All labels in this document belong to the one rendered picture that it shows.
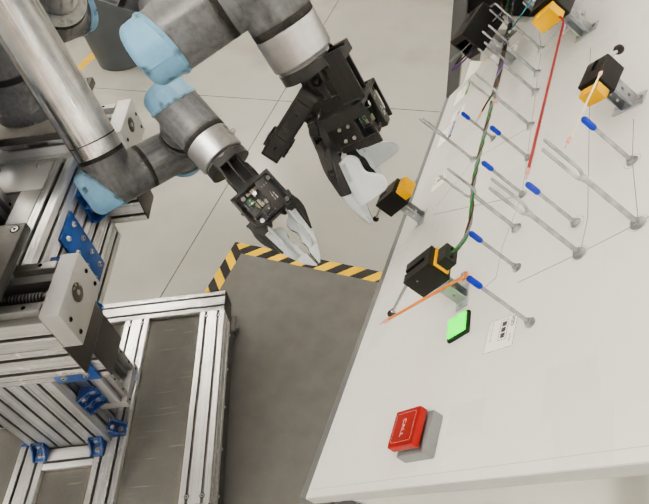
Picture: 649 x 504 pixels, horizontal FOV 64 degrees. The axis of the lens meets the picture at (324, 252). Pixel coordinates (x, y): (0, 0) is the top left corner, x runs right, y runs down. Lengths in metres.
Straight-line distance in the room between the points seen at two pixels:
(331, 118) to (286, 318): 1.60
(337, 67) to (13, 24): 0.46
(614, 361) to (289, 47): 0.45
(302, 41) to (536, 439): 0.47
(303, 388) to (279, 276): 0.55
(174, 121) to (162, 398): 1.20
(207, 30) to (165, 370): 1.46
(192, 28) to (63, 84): 0.32
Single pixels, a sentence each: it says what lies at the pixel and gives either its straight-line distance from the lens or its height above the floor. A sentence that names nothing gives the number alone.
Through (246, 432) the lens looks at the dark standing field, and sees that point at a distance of 1.95.
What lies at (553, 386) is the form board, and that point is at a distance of 0.59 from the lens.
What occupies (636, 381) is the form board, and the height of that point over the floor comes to 1.31.
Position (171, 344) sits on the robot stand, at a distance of 1.96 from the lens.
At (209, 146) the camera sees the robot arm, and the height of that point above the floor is 1.30.
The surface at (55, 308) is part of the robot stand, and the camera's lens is 0.94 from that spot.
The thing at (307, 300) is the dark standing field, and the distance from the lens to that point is 2.20.
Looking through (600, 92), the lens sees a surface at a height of 1.35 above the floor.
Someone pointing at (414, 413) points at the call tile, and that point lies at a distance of 0.68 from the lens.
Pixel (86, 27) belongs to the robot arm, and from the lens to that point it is 1.31.
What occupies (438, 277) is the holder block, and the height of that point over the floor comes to 1.16.
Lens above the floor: 1.75
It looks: 48 degrees down
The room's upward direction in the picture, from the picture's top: 9 degrees counter-clockwise
